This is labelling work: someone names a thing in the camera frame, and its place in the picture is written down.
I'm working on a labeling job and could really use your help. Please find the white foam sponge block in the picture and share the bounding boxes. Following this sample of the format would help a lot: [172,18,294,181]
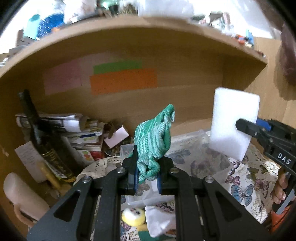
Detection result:
[209,87,260,161]

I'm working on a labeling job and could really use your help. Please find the yellow white plush toy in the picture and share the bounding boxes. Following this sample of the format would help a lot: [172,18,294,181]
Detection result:
[121,208,145,226]

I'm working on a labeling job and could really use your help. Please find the green striped knit cloth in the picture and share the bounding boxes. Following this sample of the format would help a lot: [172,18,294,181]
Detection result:
[134,104,175,183]

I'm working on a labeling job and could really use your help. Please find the person's right hand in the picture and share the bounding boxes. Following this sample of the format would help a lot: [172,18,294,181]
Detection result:
[272,167,288,204]

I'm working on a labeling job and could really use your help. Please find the butterfly print lace tablecloth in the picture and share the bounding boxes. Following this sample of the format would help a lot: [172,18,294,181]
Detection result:
[78,129,282,241]

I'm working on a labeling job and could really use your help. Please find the wooden cylinder stick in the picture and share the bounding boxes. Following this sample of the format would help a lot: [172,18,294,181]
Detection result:
[37,162,61,190]

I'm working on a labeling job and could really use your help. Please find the clear plastic storage box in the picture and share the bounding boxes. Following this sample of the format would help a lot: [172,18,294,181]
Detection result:
[125,130,232,207]

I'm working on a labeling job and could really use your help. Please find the dark wine bottle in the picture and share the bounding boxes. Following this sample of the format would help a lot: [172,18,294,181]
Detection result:
[18,89,79,183]

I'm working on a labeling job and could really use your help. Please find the stack of papers and books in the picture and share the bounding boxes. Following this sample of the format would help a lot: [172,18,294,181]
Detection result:
[14,112,110,163]

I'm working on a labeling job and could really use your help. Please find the small white cardboard box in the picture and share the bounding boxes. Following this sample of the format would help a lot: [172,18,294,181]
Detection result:
[104,126,130,149]

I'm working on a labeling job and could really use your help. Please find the white handwritten note card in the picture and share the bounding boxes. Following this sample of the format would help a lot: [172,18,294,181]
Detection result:
[15,141,47,183]

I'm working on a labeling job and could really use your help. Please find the orange paper note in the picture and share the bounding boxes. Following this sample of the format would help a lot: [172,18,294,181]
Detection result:
[90,68,158,95]

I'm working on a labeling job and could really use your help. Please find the pink paper note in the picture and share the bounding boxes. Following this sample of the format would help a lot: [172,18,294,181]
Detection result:
[43,60,82,95]

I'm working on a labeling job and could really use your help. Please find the green paper note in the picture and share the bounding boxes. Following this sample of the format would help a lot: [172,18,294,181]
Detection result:
[93,60,142,75]

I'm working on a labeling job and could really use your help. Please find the white drawstring pouch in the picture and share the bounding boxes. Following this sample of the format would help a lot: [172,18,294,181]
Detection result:
[145,203,176,238]

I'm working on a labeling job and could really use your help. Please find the pink mug with handle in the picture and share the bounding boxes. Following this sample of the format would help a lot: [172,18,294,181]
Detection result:
[3,172,50,228]

